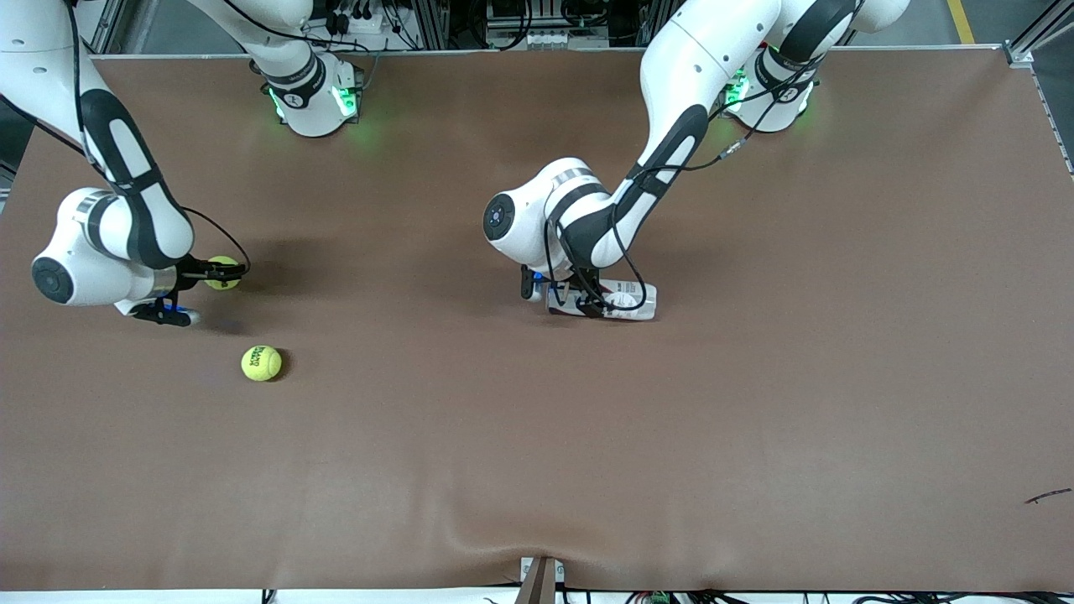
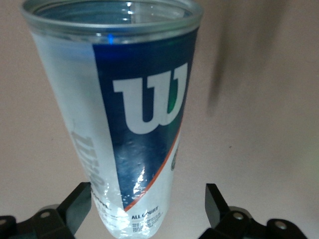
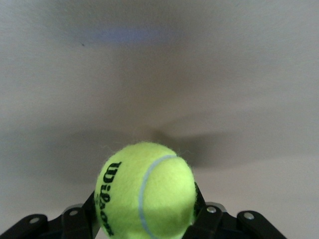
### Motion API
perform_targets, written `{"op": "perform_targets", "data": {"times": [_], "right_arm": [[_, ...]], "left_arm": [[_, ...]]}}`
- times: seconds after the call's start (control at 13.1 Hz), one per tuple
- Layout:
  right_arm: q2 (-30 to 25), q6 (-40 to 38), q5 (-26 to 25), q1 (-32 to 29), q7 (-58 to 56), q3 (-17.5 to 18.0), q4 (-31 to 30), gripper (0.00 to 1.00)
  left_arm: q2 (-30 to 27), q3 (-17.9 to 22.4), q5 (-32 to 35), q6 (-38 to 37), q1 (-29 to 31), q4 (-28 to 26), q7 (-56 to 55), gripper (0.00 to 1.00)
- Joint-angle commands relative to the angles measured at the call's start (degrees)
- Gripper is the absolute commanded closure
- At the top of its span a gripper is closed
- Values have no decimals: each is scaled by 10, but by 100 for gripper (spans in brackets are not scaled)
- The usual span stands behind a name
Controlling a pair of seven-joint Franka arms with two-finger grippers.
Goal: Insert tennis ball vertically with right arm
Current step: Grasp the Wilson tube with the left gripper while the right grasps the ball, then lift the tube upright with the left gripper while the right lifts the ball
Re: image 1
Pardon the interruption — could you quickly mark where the Wilson tennis ball can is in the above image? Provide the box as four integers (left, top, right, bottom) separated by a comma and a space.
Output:
547, 277, 658, 321

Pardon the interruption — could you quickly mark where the brown table cover mat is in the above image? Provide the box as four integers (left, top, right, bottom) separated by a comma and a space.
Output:
0, 46, 1074, 592

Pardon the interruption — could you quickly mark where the white power strip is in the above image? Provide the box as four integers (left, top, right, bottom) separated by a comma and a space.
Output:
323, 0, 383, 34

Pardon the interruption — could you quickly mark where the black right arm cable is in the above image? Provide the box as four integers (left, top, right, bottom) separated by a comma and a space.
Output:
63, 0, 251, 269

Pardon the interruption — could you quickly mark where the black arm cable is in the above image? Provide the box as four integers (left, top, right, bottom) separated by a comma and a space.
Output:
541, 50, 840, 318
63, 0, 251, 269

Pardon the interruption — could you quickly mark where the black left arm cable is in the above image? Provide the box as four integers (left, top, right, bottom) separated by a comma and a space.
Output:
541, 50, 840, 318

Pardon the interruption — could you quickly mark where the aluminium frame post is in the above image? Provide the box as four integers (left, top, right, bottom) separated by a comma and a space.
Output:
417, 0, 450, 49
92, 0, 128, 54

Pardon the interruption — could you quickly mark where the camera mount clamp post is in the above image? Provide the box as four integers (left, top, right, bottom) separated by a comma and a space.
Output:
516, 555, 565, 604

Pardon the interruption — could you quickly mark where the aluminium diagonal frame strut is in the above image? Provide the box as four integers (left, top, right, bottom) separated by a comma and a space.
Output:
1007, 0, 1074, 66

